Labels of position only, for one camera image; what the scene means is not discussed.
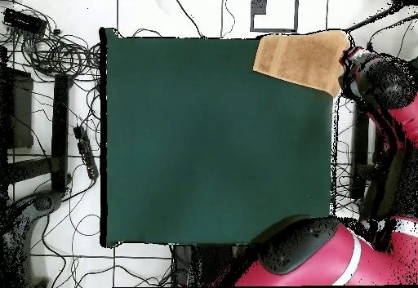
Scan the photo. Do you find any grey square frame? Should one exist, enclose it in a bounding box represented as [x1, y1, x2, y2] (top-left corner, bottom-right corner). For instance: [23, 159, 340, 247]
[250, 0, 300, 33]

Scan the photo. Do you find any black power strip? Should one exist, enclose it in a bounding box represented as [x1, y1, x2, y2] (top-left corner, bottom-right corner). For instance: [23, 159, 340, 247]
[73, 125, 100, 180]

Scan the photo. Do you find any black tripod base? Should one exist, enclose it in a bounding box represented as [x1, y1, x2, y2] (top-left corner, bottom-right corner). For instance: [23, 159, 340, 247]
[12, 190, 66, 224]

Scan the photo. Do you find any black flat panel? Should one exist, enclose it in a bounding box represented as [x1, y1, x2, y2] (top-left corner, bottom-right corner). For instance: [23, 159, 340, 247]
[0, 67, 34, 150]

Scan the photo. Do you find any black box device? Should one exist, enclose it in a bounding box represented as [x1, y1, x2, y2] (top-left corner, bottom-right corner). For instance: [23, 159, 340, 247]
[2, 7, 48, 37]

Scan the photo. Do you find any black rod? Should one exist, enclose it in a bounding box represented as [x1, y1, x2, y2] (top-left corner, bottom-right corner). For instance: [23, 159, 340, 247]
[345, 6, 401, 33]

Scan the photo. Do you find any dark green table cloth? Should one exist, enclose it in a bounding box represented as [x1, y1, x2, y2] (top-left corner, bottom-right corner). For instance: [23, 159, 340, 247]
[99, 26, 342, 248]

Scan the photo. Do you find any tan terry towel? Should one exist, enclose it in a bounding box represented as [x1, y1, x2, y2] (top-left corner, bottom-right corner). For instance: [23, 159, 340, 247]
[252, 29, 351, 99]

